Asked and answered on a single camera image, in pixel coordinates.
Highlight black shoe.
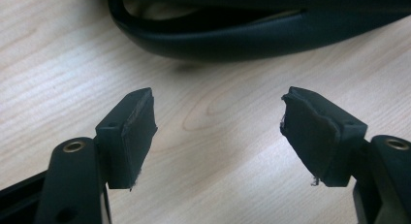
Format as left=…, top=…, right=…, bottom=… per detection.
left=106, top=0, right=411, bottom=63

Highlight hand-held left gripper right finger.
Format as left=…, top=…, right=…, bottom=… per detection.
left=280, top=85, right=368, bottom=188

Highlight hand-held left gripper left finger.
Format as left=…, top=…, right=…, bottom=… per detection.
left=95, top=86, right=158, bottom=190

